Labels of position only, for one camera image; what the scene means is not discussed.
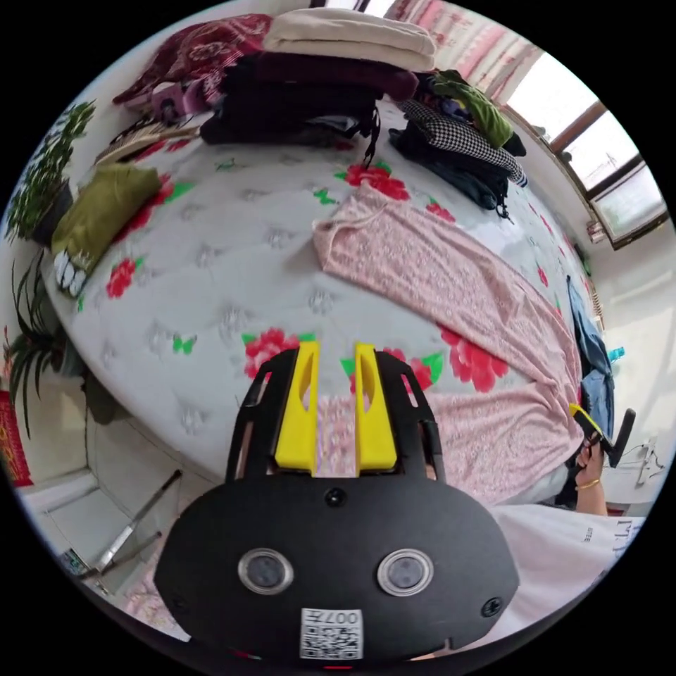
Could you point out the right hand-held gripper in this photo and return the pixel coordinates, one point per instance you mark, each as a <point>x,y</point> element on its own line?
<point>592,429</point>

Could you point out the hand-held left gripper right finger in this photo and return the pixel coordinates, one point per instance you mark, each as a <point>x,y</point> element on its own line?
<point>373,417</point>

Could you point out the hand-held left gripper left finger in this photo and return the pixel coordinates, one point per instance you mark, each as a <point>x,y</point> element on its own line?
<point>297,412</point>

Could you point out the pink floral pants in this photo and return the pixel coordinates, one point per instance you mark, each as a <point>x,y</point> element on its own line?
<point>449,274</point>

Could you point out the person's right forearm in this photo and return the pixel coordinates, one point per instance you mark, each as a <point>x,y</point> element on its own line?
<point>591,499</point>

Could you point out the bed with floral sheet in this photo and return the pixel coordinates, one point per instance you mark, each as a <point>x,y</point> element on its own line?
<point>211,253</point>

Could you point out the maroon floral blanket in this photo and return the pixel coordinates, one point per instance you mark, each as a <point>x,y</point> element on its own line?
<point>195,53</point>

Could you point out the person's right hand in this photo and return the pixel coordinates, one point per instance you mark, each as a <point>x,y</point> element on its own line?
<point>590,462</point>

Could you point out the blue jeans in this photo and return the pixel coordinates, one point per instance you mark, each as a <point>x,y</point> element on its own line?
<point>594,338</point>

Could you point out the person's body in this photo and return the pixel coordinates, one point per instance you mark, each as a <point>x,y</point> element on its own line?
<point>560,560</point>

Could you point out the window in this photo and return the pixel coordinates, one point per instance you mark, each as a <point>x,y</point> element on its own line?
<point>623,185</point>

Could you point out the long-leaved potted plant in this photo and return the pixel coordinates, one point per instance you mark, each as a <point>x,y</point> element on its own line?
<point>37,343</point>

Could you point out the olive green garment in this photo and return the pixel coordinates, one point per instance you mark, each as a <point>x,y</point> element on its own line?
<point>100,211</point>

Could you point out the pile of clothes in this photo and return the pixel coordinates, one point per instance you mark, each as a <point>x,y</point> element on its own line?
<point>296,105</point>
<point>459,142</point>

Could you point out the woven hand fan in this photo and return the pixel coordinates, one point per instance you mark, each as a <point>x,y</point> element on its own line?
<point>132,145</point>

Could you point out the potted leafy plant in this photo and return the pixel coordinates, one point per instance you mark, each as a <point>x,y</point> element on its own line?
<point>47,169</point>

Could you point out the pink and white curtain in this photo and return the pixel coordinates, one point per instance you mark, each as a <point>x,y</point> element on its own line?
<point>475,37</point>

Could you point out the metal folding frame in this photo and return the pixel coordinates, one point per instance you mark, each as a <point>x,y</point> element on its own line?
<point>132,528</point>

